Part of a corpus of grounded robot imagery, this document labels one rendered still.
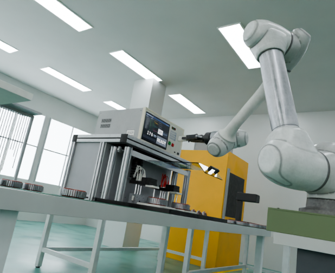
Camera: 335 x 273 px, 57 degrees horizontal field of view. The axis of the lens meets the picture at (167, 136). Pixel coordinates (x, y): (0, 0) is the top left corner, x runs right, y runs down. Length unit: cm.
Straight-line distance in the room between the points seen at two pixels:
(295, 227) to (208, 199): 430
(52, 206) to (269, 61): 99
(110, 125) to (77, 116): 758
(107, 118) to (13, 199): 122
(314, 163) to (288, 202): 576
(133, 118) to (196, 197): 386
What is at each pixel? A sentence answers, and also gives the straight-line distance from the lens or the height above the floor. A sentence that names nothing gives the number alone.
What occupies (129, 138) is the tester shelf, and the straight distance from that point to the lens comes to 163.
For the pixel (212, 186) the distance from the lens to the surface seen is 543.
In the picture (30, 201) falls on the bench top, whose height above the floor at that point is 72.
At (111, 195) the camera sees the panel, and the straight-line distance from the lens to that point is 178.
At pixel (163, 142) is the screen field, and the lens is 192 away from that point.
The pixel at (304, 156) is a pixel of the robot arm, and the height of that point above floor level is 100.
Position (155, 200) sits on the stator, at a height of 80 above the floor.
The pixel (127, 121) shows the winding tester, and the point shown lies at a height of 123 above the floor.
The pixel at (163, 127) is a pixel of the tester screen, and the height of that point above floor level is 126.
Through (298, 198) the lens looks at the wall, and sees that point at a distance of 686.
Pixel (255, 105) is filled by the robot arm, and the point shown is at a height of 133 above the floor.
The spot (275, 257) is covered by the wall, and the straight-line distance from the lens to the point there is 693.
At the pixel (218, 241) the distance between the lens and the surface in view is 532.
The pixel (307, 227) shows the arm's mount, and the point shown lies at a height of 78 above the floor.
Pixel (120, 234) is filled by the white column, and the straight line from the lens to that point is 582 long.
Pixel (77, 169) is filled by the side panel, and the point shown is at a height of 91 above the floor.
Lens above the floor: 75
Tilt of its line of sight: 14 degrees up
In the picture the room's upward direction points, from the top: 9 degrees clockwise
